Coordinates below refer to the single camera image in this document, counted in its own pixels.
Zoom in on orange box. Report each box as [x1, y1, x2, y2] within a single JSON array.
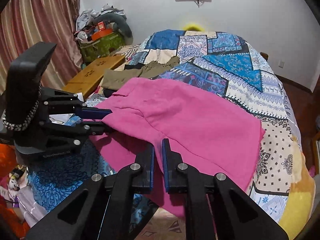
[[91, 22, 113, 41]]

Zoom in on pink pants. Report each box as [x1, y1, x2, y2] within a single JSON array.
[[91, 78, 264, 217]]

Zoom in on yellow curved headboard pad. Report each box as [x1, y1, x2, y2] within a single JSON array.
[[183, 23, 204, 32]]

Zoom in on wooden bed post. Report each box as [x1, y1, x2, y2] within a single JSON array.
[[260, 52, 268, 61]]

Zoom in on wooden bedside board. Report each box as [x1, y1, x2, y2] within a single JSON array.
[[62, 55, 125, 99]]

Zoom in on white wall socket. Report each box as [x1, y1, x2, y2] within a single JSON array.
[[278, 60, 285, 68]]

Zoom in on olive green folded pants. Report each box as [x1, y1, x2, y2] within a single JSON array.
[[101, 56, 180, 91]]

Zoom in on grey plush toy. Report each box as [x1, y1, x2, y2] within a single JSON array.
[[93, 12, 133, 45]]

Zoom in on pink striped curtain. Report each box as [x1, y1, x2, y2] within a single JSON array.
[[1, 0, 82, 92]]

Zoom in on green storage bag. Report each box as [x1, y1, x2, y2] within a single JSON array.
[[78, 32, 125, 63]]

